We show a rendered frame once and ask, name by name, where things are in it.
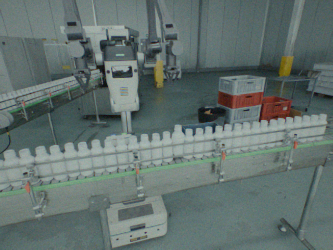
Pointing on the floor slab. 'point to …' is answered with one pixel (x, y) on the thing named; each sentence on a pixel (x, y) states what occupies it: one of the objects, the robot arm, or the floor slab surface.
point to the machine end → (102, 92)
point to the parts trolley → (294, 87)
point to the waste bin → (212, 115)
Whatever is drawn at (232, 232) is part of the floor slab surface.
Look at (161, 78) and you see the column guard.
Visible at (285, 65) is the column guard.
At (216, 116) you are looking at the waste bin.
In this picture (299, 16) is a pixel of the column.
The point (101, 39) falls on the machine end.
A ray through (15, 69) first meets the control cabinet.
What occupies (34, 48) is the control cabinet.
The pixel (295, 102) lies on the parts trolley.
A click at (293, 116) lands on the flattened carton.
